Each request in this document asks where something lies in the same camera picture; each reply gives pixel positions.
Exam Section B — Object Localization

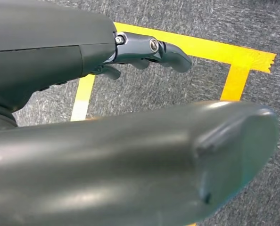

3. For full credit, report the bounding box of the grey left robot leg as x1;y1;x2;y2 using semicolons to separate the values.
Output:
0;99;280;226

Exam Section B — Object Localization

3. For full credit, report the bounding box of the yellow floor tape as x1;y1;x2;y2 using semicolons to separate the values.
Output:
70;22;277;226

